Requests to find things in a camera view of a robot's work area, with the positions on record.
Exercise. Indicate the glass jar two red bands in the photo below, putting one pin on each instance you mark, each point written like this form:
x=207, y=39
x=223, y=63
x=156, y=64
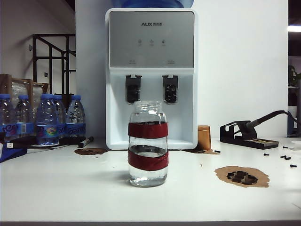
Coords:
x=148, y=131

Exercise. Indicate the black dispenser tap paddle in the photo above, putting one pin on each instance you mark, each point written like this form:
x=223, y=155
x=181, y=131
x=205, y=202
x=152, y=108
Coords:
x=133, y=89
x=170, y=90

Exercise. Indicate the clear water bottle blue cap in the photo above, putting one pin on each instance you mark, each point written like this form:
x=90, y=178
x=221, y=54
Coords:
x=75, y=115
x=61, y=113
x=5, y=113
x=23, y=110

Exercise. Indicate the white AUX water dispenser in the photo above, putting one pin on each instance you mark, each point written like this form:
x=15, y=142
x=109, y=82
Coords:
x=152, y=35

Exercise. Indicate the water bottle rainbow label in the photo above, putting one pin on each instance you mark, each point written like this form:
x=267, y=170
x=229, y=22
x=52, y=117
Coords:
x=47, y=117

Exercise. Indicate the amber plastic cup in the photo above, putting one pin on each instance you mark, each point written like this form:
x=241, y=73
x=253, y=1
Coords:
x=204, y=137

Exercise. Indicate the black marker pen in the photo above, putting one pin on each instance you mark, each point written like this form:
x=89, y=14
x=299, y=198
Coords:
x=85, y=142

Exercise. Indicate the large brown paper patch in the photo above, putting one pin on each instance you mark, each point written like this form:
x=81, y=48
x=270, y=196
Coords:
x=223, y=174

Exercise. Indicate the black soldering iron stand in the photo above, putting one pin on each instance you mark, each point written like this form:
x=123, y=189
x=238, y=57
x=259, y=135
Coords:
x=249, y=141

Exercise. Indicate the black soldering iron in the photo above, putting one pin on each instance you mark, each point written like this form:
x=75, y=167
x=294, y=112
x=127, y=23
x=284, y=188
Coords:
x=258, y=122

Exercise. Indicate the black stair railing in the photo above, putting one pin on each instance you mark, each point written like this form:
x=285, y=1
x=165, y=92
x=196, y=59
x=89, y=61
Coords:
x=50, y=47

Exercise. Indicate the silver USB plug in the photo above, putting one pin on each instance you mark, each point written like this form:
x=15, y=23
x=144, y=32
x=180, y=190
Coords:
x=9, y=145

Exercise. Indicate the blue cloth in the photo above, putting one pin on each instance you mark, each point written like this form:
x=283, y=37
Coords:
x=9, y=154

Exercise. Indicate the ceiling light strip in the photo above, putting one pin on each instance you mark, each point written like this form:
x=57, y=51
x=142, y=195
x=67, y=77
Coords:
x=295, y=27

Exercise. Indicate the wooden frame with plastic wrap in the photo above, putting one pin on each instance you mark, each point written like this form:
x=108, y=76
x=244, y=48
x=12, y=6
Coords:
x=31, y=87

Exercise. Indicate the grey wall switch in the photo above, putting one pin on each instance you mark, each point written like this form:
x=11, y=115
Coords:
x=30, y=47

